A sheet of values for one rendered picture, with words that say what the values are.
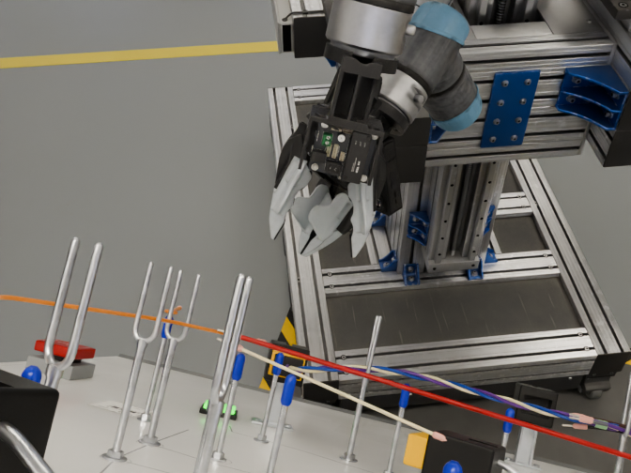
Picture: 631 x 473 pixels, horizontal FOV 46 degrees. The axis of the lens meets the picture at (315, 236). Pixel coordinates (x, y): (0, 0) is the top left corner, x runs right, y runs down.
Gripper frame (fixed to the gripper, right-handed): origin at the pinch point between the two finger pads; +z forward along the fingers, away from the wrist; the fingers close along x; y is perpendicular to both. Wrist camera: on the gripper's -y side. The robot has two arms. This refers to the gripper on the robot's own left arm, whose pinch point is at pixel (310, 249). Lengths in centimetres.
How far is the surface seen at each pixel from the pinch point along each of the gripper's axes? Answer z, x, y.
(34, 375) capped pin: 16, 39, 50
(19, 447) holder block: 16, 47, 55
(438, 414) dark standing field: 9, -38, -117
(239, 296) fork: 9, 42, 46
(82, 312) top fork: 13, 38, 49
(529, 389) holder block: 0.3, 24.9, -20.6
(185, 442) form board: 22.3, 20.1, 21.1
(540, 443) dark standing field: 1, -15, -130
